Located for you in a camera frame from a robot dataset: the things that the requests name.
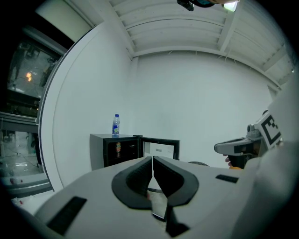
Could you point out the ceiling light panel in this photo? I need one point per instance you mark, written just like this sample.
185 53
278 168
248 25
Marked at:
231 5

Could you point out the black mini fridge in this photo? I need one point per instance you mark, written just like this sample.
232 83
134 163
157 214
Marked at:
97 151

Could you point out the blue cap water bottle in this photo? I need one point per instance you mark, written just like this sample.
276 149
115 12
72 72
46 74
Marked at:
116 126

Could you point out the dark framed window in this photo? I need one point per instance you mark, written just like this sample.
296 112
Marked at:
23 105

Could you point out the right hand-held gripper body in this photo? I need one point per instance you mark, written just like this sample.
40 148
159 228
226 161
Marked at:
271 133

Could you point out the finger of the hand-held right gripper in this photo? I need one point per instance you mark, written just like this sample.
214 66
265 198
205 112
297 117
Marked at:
229 147

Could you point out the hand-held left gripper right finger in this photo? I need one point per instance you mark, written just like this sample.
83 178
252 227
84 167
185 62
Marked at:
210 198

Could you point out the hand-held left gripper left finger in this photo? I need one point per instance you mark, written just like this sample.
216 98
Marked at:
93 210

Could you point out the black head-worn camera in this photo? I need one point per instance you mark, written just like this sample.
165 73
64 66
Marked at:
187 4

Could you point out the orange drink bottle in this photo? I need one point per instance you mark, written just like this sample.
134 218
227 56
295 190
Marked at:
118 149

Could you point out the clear bottle red cap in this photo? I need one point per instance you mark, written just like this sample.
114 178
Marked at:
17 201

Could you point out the dark wicker chair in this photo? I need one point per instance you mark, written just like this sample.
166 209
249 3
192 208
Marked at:
198 164

